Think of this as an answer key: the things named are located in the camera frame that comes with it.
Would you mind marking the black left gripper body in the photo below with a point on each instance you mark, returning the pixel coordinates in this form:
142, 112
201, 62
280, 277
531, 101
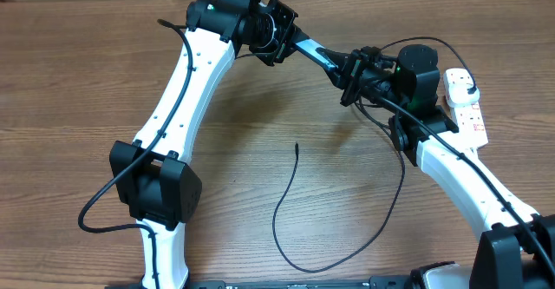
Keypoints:
284, 32

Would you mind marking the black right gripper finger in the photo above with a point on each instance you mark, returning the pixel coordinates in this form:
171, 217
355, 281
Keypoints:
338, 77
331, 60

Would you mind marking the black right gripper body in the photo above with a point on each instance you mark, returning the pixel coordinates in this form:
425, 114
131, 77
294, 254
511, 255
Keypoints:
366, 81

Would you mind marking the blue Galaxy smartphone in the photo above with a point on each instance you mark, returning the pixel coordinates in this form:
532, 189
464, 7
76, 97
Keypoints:
314, 52

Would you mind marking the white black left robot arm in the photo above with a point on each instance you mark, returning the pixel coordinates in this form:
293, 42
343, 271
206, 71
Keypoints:
152, 174

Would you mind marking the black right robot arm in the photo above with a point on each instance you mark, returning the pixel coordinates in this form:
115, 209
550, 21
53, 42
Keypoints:
515, 242

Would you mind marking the white charger adapter plug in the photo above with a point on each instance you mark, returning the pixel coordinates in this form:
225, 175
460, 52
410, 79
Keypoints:
460, 95

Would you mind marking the white power strip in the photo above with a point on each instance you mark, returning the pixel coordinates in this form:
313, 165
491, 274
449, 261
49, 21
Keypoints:
469, 118

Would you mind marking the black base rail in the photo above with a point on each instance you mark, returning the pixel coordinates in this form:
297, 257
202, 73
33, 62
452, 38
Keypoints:
374, 282

